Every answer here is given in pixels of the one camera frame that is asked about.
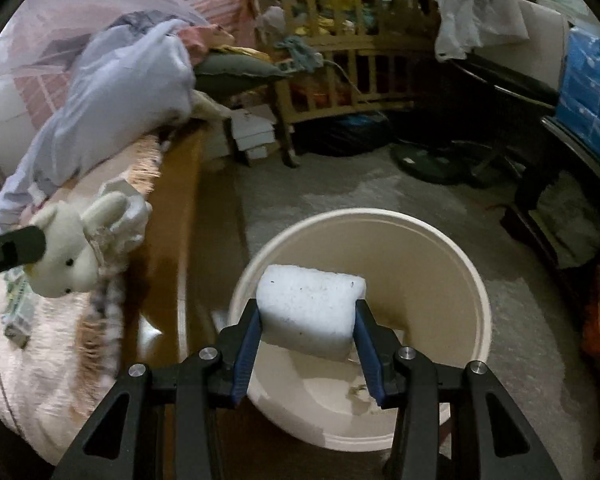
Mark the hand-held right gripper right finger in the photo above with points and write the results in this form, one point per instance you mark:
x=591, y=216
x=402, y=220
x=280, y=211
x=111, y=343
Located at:
x=367, y=360

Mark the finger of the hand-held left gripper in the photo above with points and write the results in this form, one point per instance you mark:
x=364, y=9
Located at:
x=15, y=252

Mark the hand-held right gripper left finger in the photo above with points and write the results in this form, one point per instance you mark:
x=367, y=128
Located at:
x=245, y=355

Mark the white foam block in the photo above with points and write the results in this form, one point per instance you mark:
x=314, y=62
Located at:
x=310, y=310

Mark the beige plastic bucket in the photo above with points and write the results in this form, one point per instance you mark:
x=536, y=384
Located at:
x=405, y=270

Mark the white plush bunny toy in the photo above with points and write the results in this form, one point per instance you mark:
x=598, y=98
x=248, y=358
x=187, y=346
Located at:
x=65, y=250

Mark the green white medicine box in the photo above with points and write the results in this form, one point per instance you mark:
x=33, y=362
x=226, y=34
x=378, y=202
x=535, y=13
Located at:
x=17, y=305

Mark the pink fringed blanket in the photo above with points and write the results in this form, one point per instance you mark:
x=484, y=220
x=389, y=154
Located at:
x=55, y=360

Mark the light blue quilt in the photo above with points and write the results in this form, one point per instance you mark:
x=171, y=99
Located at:
x=120, y=85

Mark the dark round fan base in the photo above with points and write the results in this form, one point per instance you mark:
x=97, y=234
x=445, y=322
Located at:
x=430, y=165

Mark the white cardboard boxes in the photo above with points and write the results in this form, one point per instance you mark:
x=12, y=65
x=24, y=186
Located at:
x=252, y=130

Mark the black plastic bag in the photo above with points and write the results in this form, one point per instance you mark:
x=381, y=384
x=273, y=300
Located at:
x=340, y=135

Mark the wooden baby crib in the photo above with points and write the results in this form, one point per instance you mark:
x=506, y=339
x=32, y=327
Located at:
x=305, y=105

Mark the white mosquito net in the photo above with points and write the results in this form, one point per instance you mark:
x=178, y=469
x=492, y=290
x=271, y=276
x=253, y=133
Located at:
x=80, y=0

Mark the grey pillow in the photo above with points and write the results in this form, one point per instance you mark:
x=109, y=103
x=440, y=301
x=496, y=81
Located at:
x=230, y=72

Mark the pink cloth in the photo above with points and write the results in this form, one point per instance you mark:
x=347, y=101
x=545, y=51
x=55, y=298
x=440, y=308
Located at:
x=205, y=40

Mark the blue grey rag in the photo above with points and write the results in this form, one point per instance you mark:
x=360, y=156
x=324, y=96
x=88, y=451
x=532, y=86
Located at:
x=300, y=52

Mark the dark wooden table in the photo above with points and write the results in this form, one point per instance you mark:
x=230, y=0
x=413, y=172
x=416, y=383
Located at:
x=530, y=95

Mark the blue plastic-wrapped pack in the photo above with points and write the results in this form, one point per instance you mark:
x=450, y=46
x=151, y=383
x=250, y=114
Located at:
x=590, y=90

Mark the large white box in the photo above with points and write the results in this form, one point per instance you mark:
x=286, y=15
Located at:
x=540, y=45

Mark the white plastic bag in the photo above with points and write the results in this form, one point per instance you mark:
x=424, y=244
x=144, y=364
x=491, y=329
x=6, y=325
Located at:
x=470, y=10

